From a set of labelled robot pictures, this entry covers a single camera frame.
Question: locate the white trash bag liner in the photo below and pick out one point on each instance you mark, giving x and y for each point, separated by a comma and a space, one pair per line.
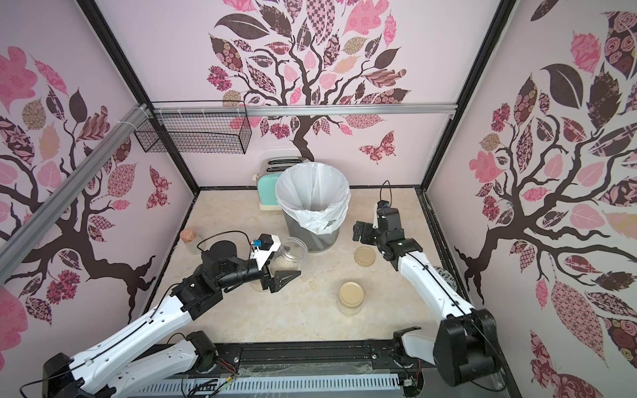
316, 196

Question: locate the black wire basket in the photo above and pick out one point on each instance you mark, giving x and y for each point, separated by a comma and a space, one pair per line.
197, 127

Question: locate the aluminium rail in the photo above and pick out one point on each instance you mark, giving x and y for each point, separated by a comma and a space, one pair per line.
306, 110
23, 242

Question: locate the small jar pink lid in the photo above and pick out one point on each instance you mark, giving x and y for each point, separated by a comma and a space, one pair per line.
191, 241

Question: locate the aluminium rail back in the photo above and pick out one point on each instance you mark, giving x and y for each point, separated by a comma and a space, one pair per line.
306, 110

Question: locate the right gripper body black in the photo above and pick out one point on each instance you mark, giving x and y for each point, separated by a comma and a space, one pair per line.
369, 233

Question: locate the white slotted cable duct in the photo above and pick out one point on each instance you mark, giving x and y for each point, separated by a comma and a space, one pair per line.
271, 385

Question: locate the grey trash bin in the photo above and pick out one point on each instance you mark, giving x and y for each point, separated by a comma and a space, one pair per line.
314, 242

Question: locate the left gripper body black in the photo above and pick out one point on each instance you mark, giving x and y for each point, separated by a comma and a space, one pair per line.
247, 271

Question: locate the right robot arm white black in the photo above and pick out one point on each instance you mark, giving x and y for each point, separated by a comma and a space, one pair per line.
465, 347

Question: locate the mint green toaster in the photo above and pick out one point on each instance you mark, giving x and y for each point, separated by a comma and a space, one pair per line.
267, 178

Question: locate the aluminium rail left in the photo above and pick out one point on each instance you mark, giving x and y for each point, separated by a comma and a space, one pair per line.
23, 242

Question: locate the patterned ball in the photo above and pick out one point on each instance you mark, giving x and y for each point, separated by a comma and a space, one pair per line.
447, 277

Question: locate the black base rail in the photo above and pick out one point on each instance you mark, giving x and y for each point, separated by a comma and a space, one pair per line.
418, 379

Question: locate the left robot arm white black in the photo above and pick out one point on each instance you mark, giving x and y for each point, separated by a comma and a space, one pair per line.
120, 365

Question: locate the glass jar tan lid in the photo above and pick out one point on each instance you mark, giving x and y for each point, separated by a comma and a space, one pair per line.
257, 286
292, 254
350, 298

